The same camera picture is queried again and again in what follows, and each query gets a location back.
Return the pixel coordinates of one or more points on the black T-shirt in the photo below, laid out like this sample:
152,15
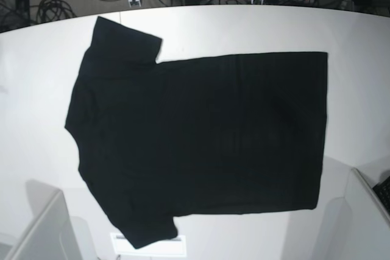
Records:
233,134

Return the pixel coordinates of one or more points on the black keyboard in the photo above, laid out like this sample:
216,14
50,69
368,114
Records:
382,190

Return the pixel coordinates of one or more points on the white partition left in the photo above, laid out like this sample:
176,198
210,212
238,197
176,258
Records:
52,233

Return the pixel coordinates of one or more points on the white partition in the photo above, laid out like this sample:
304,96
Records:
52,233
354,226

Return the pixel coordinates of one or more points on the white partition right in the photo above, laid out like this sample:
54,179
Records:
354,226

